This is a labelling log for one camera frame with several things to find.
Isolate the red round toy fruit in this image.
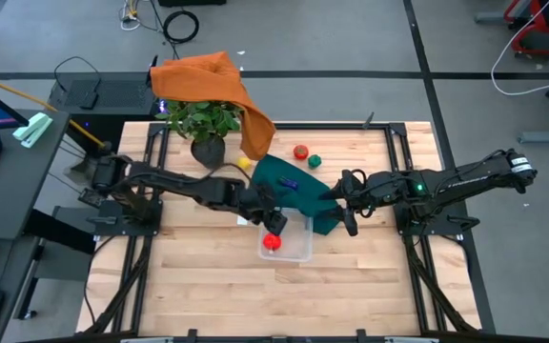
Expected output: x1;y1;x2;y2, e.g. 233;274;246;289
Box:
262;232;283;252

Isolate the white floor cable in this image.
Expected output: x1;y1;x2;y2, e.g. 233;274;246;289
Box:
490;0;549;96

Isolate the black computer case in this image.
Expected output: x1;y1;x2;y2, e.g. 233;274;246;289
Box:
48;71;161;158

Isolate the coiled black cable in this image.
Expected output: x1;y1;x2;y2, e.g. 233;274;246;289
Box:
162;9;201;45

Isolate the clear plastic tupperware container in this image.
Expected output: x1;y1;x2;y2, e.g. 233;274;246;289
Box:
256;206;315;263

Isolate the thin black cable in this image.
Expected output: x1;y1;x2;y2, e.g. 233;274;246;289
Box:
53;55;102;92

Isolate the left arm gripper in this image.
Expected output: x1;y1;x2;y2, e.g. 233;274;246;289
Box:
243;183;289;235

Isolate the dark green cloth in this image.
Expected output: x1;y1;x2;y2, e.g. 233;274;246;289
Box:
250;153;349;236

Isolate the black aluminium table frame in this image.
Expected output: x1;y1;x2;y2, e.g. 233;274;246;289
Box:
76;121;498;343

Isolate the orange cloth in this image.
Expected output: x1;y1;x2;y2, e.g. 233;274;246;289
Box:
149;50;277;162

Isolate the white and yellow cable bundle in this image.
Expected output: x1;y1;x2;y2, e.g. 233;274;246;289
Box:
119;0;156;32

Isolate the green plant in black pot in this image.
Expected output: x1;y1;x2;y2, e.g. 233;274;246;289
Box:
154;98;245;171

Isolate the small black flat device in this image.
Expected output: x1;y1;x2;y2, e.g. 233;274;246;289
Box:
79;91;99;111

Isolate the yellow hose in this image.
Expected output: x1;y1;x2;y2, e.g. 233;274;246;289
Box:
0;70;109;149

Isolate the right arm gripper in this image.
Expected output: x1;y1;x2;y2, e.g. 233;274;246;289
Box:
318;169;385;238

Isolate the mint green stapler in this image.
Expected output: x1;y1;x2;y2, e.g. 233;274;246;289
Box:
11;111;54;150

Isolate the black desk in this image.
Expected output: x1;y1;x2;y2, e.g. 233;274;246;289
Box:
0;108;71;343

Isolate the red and black chair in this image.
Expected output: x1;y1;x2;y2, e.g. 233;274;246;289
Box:
502;0;549;58

